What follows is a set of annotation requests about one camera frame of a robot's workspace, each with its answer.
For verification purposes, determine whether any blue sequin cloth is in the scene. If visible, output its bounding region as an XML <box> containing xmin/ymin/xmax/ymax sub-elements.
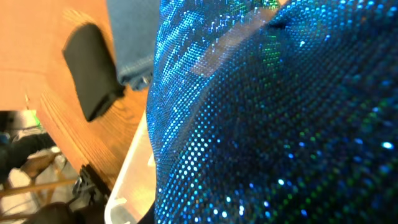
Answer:
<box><xmin>146</xmin><ymin>0</ymin><xmax>397</xmax><ymax>223</ymax></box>

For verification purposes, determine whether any black cloth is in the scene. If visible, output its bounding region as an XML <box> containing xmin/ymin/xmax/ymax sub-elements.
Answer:
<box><xmin>62</xmin><ymin>23</ymin><xmax>124</xmax><ymax>122</ymax></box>

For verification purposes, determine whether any clear plastic container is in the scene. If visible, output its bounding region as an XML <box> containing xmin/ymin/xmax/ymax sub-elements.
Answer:
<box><xmin>104</xmin><ymin>113</ymin><xmax>156</xmax><ymax>224</ymax></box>

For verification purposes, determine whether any blue terry towel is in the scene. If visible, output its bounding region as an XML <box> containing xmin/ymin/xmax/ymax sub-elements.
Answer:
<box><xmin>106</xmin><ymin>0</ymin><xmax>160</xmax><ymax>91</ymax></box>

